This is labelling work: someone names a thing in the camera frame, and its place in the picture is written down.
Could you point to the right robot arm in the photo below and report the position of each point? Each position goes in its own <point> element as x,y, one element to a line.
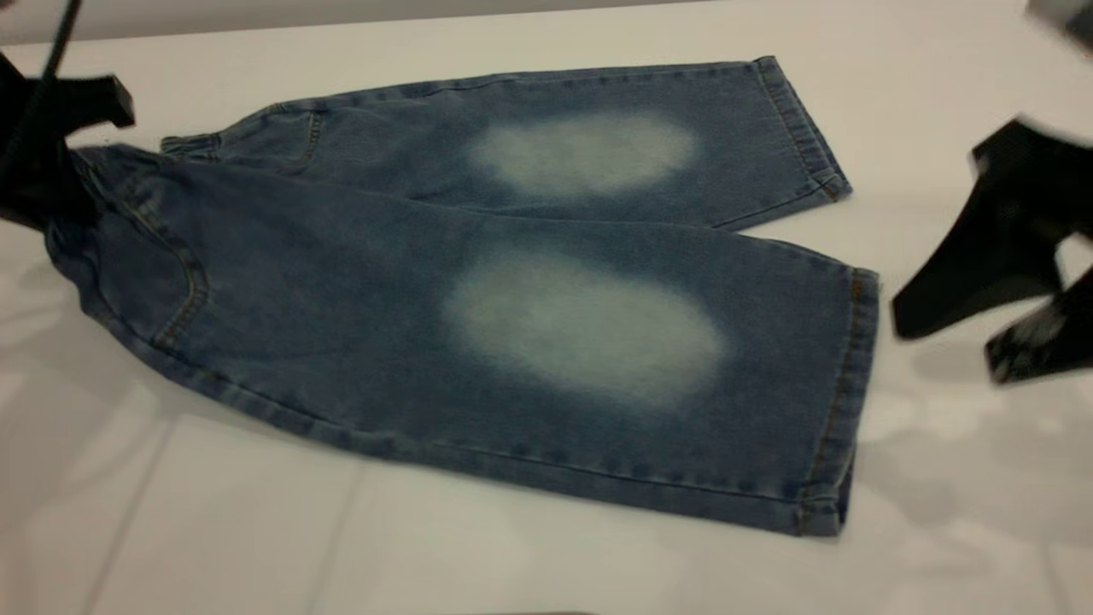
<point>1067,17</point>

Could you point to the blue denim children's pants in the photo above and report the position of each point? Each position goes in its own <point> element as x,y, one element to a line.
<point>359,282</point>

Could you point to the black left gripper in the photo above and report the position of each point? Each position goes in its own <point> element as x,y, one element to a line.
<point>26,115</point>

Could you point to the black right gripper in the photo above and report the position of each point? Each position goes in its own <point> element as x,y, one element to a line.
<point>1050,171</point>

